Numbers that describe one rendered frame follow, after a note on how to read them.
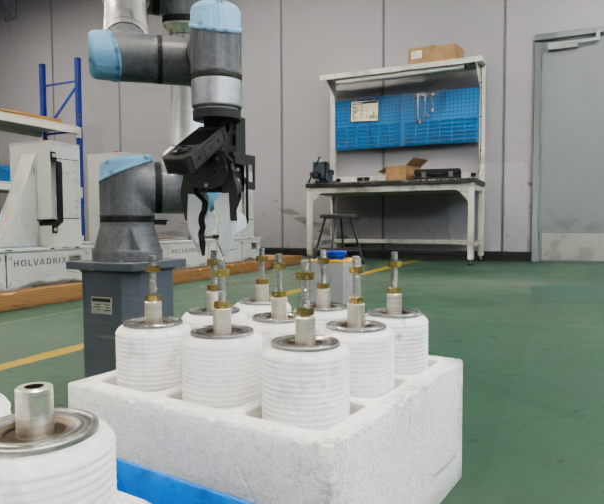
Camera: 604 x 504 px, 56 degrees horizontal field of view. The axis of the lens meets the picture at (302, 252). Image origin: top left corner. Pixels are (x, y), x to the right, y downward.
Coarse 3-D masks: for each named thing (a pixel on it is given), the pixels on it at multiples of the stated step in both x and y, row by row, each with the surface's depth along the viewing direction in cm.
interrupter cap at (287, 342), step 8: (280, 336) 64; (288, 336) 64; (320, 336) 64; (328, 336) 64; (272, 344) 60; (280, 344) 60; (288, 344) 60; (320, 344) 61; (328, 344) 60; (336, 344) 60
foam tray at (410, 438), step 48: (96, 384) 71; (432, 384) 73; (144, 432) 65; (192, 432) 61; (240, 432) 57; (288, 432) 55; (336, 432) 55; (384, 432) 61; (432, 432) 73; (192, 480) 61; (240, 480) 57; (288, 480) 54; (336, 480) 52; (384, 480) 61; (432, 480) 74
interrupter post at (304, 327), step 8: (296, 320) 61; (304, 320) 60; (312, 320) 61; (296, 328) 61; (304, 328) 60; (312, 328) 61; (296, 336) 61; (304, 336) 60; (312, 336) 61; (296, 344) 61; (304, 344) 60; (312, 344) 61
